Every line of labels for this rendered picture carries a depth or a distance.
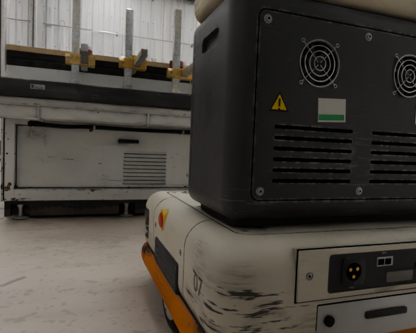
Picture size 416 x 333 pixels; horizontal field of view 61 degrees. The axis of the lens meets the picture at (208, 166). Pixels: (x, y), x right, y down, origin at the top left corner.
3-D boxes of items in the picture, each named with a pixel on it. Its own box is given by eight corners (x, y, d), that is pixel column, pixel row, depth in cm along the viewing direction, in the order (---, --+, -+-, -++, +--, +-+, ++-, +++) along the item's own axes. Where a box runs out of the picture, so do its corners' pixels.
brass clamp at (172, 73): (193, 79, 188) (193, 69, 188) (168, 76, 184) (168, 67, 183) (189, 80, 194) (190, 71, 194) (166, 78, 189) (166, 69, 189)
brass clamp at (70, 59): (95, 66, 171) (95, 55, 171) (65, 63, 167) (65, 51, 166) (94, 68, 177) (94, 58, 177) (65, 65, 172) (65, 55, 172)
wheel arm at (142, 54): (148, 58, 157) (148, 48, 156) (140, 57, 155) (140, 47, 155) (134, 75, 198) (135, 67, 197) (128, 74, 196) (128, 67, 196)
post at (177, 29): (178, 100, 187) (181, 8, 185) (172, 100, 186) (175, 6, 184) (177, 101, 191) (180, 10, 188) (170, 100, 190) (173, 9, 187)
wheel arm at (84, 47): (88, 53, 148) (88, 43, 148) (80, 52, 147) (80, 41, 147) (87, 73, 189) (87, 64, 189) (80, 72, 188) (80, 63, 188)
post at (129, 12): (131, 104, 179) (133, 8, 177) (123, 104, 178) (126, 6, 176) (129, 105, 183) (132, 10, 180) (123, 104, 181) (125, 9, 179)
